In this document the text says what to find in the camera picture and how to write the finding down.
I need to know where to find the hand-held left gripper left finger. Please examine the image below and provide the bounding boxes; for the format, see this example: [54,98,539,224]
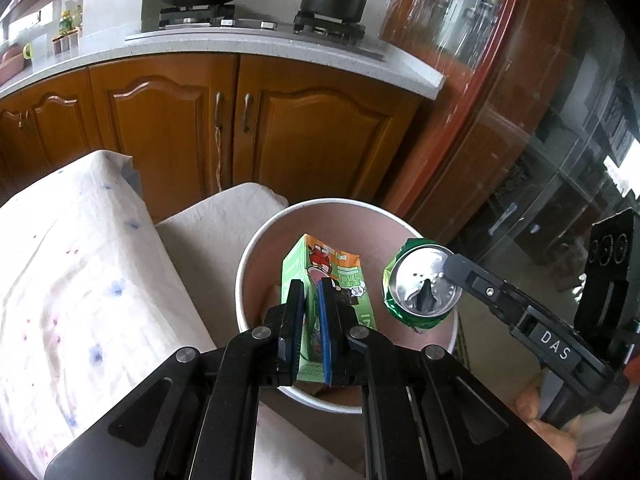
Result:
[44,280,306,480]

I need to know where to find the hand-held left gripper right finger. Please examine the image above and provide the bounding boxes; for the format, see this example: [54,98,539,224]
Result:
[317,277,573,480]

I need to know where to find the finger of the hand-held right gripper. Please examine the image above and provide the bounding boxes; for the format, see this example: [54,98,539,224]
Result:
[444,254,532,333]
[414,279,440,317]

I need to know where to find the crushed green drink can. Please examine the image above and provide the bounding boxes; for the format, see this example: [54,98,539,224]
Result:
[382,238,463,333]

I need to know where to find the green juice carton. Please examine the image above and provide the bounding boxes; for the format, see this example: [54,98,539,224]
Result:
[281,233,377,385]

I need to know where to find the white round bin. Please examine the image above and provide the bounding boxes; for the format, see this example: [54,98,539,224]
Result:
[235,199,459,415]

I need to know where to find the person's right hand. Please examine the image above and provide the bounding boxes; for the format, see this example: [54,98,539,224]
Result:
[515,385,585,467]

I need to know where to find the white cloth-covered stool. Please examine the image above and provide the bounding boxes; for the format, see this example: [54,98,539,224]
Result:
[155,182,368,480]

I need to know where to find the wooden glass display cabinet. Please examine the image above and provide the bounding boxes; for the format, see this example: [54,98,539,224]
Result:
[379,0,640,331]

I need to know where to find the wooden lower cabinets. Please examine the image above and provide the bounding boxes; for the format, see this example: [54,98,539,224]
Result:
[0,52,426,223]

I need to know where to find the printed white tablecloth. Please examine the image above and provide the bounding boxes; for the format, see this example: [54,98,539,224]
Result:
[0,150,217,467]

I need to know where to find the gas stove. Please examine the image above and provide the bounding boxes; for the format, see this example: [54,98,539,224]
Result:
[125,3,386,62]

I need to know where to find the white kitchen countertop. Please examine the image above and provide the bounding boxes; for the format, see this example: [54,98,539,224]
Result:
[0,10,446,102]

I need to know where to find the green label bottles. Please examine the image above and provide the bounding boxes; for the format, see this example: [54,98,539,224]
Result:
[59,7,84,36]

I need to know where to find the pink container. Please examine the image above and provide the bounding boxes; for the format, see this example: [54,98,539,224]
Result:
[0,47,24,86]

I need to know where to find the kitchen window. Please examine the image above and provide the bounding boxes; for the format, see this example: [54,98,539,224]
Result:
[0,0,56,41]

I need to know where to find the thin string on cabinet handle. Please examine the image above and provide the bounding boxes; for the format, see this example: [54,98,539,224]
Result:
[214,122,224,195]

